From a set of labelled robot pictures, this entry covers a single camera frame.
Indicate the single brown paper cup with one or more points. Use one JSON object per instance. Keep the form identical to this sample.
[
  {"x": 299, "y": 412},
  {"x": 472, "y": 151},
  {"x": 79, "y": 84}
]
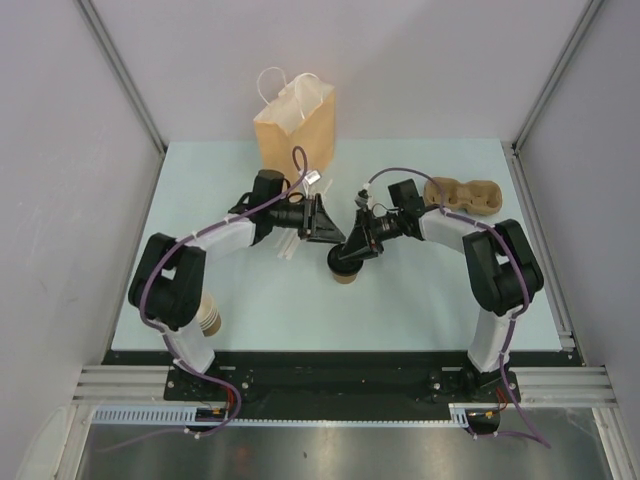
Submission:
[{"x": 344, "y": 278}]

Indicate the right white cable duct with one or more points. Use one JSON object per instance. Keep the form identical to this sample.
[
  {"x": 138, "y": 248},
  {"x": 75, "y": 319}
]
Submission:
[{"x": 474, "y": 414}]

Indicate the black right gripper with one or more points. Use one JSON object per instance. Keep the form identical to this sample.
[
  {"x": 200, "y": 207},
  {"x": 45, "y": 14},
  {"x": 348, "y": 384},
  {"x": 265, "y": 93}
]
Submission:
[{"x": 365, "y": 240}]

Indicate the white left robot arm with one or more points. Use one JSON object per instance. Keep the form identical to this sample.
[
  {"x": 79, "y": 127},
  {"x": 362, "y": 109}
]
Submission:
[{"x": 168, "y": 285}]

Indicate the white cable duct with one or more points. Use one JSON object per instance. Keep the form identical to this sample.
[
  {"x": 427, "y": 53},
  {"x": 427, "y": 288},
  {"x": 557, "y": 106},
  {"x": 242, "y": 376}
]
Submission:
[
  {"x": 159, "y": 415},
  {"x": 474, "y": 414}
]

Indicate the stack of brown paper cups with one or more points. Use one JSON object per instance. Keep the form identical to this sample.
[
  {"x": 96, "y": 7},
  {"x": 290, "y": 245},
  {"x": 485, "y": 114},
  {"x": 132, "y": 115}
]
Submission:
[{"x": 208, "y": 315}]

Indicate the brown paper takeout bag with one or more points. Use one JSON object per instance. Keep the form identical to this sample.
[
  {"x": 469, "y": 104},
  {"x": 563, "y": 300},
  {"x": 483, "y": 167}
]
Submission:
[{"x": 303, "y": 113}]

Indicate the left white cable duct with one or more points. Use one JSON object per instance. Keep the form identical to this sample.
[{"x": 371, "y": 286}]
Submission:
[{"x": 159, "y": 415}]

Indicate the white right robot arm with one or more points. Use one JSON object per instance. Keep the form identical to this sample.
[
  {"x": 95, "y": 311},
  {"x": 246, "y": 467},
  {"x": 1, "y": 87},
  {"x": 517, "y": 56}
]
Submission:
[{"x": 503, "y": 271}]

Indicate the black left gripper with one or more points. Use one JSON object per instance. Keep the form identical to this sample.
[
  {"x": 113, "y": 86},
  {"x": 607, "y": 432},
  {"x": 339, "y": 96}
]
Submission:
[{"x": 315, "y": 225}]

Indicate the brown cardboard cup carrier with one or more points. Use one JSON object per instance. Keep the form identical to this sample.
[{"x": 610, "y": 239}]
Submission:
[{"x": 476, "y": 197}]

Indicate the black plastic cup lid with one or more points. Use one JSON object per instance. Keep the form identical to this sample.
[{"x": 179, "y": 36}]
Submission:
[{"x": 342, "y": 267}]

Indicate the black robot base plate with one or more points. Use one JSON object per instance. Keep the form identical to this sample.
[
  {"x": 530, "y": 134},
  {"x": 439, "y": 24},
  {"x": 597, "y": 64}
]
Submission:
[{"x": 347, "y": 386}]

